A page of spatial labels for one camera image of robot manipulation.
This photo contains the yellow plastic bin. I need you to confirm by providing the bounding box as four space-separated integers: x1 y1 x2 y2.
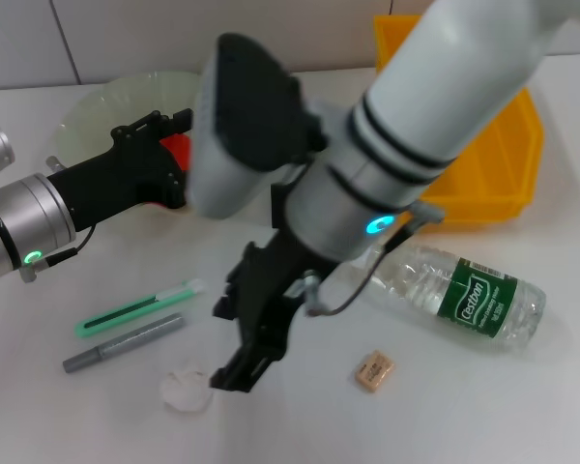
372 13 546 228

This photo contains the silver marker pen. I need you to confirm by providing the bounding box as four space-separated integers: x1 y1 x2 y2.
61 312 185 374

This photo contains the green utility knife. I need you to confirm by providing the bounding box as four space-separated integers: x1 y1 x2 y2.
73 278 207 340

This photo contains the black mesh pen holder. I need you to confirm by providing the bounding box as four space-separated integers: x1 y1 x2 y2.
269 183 291 231

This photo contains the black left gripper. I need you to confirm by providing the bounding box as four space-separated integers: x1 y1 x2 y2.
45 108 194 228

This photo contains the green glass fruit plate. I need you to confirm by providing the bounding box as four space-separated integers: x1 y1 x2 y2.
52 71 204 214

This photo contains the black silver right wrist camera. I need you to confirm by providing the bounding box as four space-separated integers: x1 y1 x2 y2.
186 32 328 221

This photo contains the small beige eraser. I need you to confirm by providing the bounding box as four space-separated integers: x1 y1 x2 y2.
353 349 396 393

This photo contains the white paper ball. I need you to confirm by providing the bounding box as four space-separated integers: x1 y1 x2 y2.
161 364 215 415

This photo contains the red pomegranate toy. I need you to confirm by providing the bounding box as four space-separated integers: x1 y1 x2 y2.
157 133 194 210

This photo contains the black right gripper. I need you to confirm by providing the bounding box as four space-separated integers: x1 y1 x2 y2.
209 226 349 393

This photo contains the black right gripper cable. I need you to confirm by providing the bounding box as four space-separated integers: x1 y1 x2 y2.
302 200 444 319

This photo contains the clear green-label water bottle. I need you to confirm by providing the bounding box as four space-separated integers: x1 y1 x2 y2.
328 244 547 357

